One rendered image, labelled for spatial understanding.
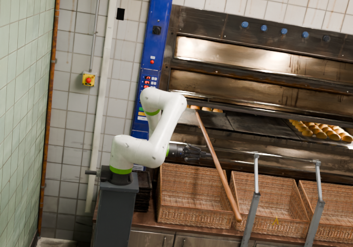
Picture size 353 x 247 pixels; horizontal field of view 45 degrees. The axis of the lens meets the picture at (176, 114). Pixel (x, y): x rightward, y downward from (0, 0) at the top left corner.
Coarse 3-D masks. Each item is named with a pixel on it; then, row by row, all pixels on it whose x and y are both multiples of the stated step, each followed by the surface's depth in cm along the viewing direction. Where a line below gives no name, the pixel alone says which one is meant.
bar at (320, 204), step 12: (180, 144) 309; (192, 144) 310; (264, 156) 316; (276, 156) 317; (288, 156) 320; (252, 204) 303; (324, 204) 306; (252, 216) 305; (312, 228) 312; (312, 240) 315
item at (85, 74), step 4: (84, 72) 320; (88, 72) 322; (92, 72) 325; (84, 76) 320; (88, 76) 320; (96, 76) 325; (84, 80) 321; (92, 80) 321; (84, 84) 322; (88, 84) 322; (92, 84) 322
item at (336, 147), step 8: (176, 128) 345; (184, 128) 345; (192, 128) 346; (200, 128) 346; (208, 128) 348; (216, 128) 352; (232, 136) 350; (240, 136) 351; (248, 136) 351; (256, 136) 352; (264, 136) 353; (272, 136) 357; (288, 144) 356; (296, 144) 356; (304, 144) 357; (312, 144) 357; (320, 144) 358; (328, 144) 362; (352, 152) 362
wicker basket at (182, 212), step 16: (160, 176) 335; (176, 176) 352; (192, 176) 353; (160, 192) 320; (192, 192) 354; (208, 192) 356; (224, 192) 345; (160, 208) 310; (176, 208) 310; (192, 208) 312; (208, 208) 344; (224, 208) 340; (192, 224) 317; (208, 224) 318; (224, 224) 319
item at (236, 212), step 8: (200, 120) 355; (208, 136) 323; (208, 144) 308; (216, 160) 281; (216, 168) 272; (224, 176) 261; (224, 184) 250; (232, 200) 232; (232, 208) 226; (240, 216) 218
